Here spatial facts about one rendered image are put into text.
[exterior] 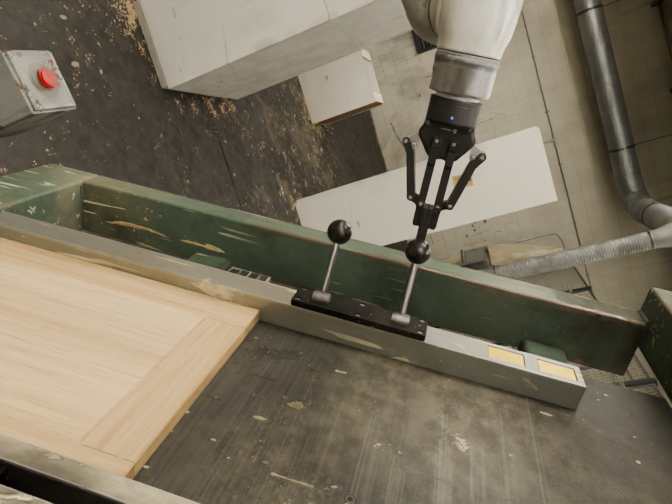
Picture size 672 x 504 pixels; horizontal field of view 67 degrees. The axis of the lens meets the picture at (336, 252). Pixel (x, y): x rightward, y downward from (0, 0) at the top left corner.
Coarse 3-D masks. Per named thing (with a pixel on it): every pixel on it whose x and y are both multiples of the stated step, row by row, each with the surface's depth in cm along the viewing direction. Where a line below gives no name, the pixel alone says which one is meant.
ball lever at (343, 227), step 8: (336, 224) 76; (344, 224) 76; (328, 232) 76; (336, 232) 75; (344, 232) 75; (336, 240) 76; (344, 240) 76; (336, 248) 76; (328, 264) 76; (328, 272) 76; (328, 280) 76; (312, 296) 75; (320, 296) 75; (328, 296) 75
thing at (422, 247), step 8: (416, 240) 74; (424, 240) 75; (408, 248) 74; (416, 248) 73; (424, 248) 74; (408, 256) 74; (416, 256) 74; (424, 256) 74; (416, 264) 75; (408, 280) 74; (408, 288) 74; (408, 296) 74; (400, 312) 74; (392, 320) 73; (400, 320) 73; (408, 320) 73
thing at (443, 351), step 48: (48, 240) 81; (96, 240) 83; (192, 288) 78; (240, 288) 76; (288, 288) 79; (336, 336) 75; (384, 336) 73; (432, 336) 73; (528, 384) 70; (576, 384) 68
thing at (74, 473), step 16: (0, 448) 40; (16, 448) 40; (32, 448) 40; (0, 464) 39; (16, 464) 39; (32, 464) 39; (48, 464) 39; (64, 464) 40; (80, 464) 40; (0, 480) 39; (16, 480) 40; (32, 480) 39; (48, 480) 39; (64, 480) 38; (80, 480) 39; (96, 480) 39; (112, 480) 39; (128, 480) 39; (0, 496) 36; (16, 496) 36; (32, 496) 37; (48, 496) 39; (64, 496) 39; (80, 496) 38; (96, 496) 38; (112, 496) 38; (128, 496) 38; (144, 496) 38; (160, 496) 38; (176, 496) 39
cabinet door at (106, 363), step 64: (0, 256) 77; (64, 256) 80; (0, 320) 63; (64, 320) 66; (128, 320) 68; (192, 320) 71; (256, 320) 75; (0, 384) 54; (64, 384) 55; (128, 384) 57; (192, 384) 58; (64, 448) 47; (128, 448) 49
